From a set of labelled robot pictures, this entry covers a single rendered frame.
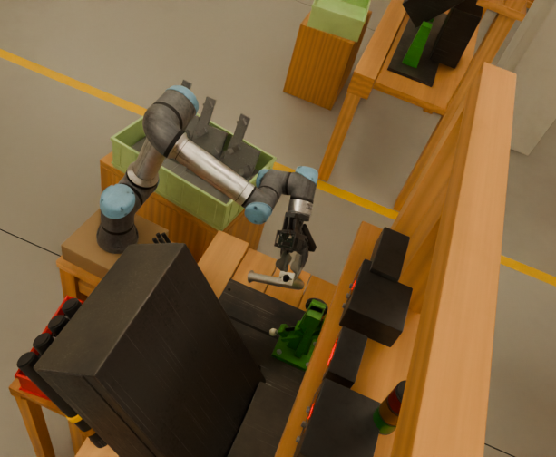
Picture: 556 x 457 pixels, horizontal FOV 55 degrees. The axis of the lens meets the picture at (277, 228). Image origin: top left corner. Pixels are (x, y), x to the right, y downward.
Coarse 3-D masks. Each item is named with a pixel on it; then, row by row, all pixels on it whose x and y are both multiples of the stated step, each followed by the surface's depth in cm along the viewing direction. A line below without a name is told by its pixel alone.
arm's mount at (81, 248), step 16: (96, 224) 203; (144, 224) 208; (80, 240) 197; (96, 240) 198; (144, 240) 203; (64, 256) 198; (80, 256) 193; (96, 256) 194; (112, 256) 195; (96, 272) 196
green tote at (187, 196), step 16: (128, 128) 238; (112, 144) 235; (128, 144) 245; (224, 144) 257; (112, 160) 242; (128, 160) 236; (272, 160) 244; (160, 176) 231; (176, 176) 225; (256, 176) 235; (160, 192) 237; (176, 192) 232; (192, 192) 226; (192, 208) 232; (208, 208) 227; (224, 208) 221; (240, 208) 239; (208, 224) 234; (224, 224) 230
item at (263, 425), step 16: (256, 400) 138; (272, 400) 139; (288, 400) 140; (256, 416) 136; (272, 416) 136; (288, 416) 137; (240, 432) 132; (256, 432) 133; (272, 432) 134; (240, 448) 130; (256, 448) 130; (272, 448) 131
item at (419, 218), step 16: (464, 96) 144; (448, 128) 149; (448, 144) 146; (432, 160) 153; (448, 160) 149; (432, 176) 154; (448, 176) 153; (416, 192) 160; (432, 192) 158; (416, 208) 164; (432, 208) 121; (400, 224) 171; (416, 224) 168; (432, 224) 113; (416, 240) 123; (432, 240) 113; (416, 256) 118; (432, 256) 116; (416, 272) 121; (416, 288) 125; (416, 304) 128
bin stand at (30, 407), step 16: (16, 384) 171; (16, 400) 178; (32, 400) 170; (48, 400) 170; (32, 416) 185; (64, 416) 170; (32, 432) 197; (48, 432) 207; (80, 432) 176; (48, 448) 214
